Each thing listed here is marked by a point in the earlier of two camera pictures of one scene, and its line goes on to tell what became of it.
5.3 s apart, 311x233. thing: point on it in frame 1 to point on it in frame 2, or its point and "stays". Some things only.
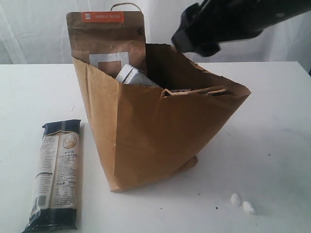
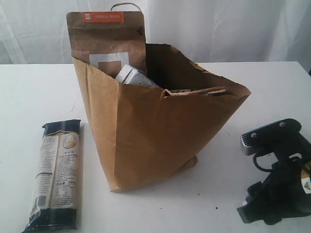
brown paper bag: x=147 y=133 stays
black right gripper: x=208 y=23 to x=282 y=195
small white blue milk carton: x=129 y=74 stays
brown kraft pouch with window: x=108 y=40 stays
